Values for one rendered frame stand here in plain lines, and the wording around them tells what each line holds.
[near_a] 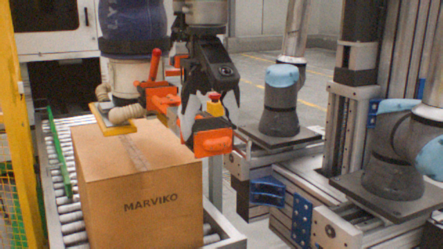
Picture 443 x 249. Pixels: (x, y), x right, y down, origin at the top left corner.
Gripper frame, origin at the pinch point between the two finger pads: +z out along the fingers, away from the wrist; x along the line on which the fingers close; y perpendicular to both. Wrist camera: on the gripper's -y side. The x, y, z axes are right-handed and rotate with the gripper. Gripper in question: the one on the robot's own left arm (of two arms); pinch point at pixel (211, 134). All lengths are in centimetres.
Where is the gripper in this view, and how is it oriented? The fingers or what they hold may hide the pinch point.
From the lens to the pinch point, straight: 71.9
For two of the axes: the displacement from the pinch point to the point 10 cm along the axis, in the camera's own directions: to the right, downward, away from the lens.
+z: 0.0, 9.5, 3.3
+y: -4.0, -3.0, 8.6
